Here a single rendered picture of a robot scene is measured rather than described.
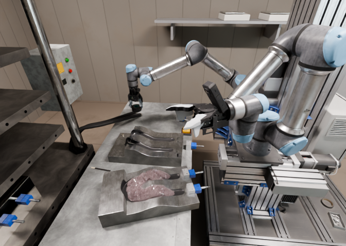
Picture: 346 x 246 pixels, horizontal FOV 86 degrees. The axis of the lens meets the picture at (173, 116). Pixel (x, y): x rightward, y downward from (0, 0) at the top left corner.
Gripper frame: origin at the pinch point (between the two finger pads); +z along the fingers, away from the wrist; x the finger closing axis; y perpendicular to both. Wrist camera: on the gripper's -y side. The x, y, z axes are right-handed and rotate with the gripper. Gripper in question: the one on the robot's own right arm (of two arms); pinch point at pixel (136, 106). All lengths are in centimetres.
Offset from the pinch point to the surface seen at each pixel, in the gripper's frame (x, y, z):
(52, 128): -45, 41, -4
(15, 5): -215, -161, -66
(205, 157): 68, -48, 100
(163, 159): 28, 44, 14
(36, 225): -31, 88, 21
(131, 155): 6.7, 43.9, 11.4
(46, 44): -34, 34, -56
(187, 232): 46, 84, 20
